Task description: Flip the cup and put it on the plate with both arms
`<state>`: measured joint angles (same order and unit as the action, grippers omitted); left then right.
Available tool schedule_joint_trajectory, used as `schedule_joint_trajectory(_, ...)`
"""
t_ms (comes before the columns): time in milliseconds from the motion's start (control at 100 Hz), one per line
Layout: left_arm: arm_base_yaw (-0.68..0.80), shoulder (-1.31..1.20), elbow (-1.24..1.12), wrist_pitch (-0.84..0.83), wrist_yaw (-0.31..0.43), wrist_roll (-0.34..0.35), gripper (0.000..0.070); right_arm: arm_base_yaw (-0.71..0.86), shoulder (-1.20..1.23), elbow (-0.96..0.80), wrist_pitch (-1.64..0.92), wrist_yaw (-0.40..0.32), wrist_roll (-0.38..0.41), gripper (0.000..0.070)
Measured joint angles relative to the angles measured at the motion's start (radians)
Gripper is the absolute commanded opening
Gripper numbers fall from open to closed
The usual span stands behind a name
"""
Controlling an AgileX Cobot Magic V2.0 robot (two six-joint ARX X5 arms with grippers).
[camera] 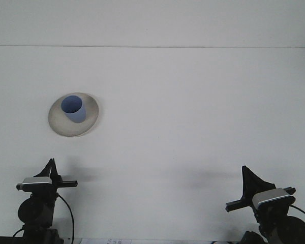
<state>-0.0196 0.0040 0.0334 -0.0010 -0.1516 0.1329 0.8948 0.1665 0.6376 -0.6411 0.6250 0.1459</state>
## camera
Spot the pale blue cup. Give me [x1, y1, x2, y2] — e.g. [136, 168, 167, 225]
[60, 95, 87, 125]

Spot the pale round plate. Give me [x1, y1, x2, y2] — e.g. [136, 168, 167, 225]
[48, 91, 103, 138]

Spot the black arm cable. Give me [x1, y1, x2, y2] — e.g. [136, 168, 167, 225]
[289, 205, 305, 222]
[56, 195, 75, 241]

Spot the white printed paper sheet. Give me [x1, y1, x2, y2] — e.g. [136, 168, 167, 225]
[80, 238, 133, 244]

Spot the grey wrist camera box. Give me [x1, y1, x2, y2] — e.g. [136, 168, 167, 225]
[21, 177, 53, 192]
[251, 188, 295, 209]

